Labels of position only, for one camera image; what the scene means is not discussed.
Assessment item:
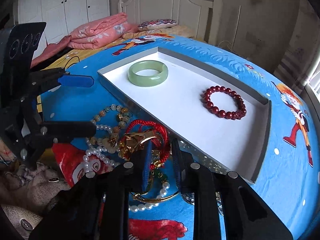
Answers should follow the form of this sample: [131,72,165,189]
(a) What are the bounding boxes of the white shallow tray box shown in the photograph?
[97,46,272,184]

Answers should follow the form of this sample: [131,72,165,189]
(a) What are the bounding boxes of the dark red bead bracelet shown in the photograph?
[201,86,247,121]

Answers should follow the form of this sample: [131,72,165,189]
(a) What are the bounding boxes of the white wooden headboard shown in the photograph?
[117,0,223,45]

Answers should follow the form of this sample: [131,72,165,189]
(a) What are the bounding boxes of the patterned pillow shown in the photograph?
[137,19,179,32]

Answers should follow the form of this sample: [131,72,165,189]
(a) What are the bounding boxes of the window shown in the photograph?
[304,62,320,93]

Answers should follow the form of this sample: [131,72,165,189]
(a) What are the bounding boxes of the green jade bangle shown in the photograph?
[128,60,169,87]

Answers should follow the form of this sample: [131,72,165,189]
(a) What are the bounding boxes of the thin white wall pipe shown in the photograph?
[236,5,242,43]

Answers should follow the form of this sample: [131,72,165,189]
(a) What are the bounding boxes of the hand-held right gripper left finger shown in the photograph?
[29,141,154,240]

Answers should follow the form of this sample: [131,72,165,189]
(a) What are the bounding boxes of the printed curtain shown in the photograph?
[275,42,320,94]

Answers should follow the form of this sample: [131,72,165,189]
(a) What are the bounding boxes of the blue cartoon printed blanket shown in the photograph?
[32,34,318,240]

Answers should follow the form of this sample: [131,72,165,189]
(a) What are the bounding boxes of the red cord bracelet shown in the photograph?
[124,119,173,171]

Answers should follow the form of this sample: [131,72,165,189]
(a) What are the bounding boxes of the red folded blanket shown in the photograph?
[30,35,75,68]

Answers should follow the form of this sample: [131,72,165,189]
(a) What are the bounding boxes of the pink floral folded quilt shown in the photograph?
[67,12,140,50]

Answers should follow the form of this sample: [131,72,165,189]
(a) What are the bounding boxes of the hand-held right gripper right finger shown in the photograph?
[170,138,294,240]

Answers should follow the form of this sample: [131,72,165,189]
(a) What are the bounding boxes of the white cable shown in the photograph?
[217,40,236,51]

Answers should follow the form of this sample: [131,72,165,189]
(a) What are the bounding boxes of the pearl necklace with green pendant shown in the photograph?
[82,124,171,213]

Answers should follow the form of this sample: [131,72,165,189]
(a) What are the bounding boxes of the white wardrobe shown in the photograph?
[17,0,111,43]

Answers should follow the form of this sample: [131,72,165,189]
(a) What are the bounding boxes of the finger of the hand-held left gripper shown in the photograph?
[18,121,97,169]
[21,69,95,105]

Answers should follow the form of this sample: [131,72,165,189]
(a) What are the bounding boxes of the thin gold bangle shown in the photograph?
[132,191,180,202]

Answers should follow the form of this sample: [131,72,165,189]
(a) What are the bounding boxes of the mixed colour bead bracelet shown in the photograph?
[90,104,132,153]

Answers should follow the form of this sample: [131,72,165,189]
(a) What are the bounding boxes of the plaid fuzzy coat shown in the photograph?
[0,140,73,240]

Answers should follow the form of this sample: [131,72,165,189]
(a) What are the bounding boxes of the wide gold bangle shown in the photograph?
[125,131,163,153]

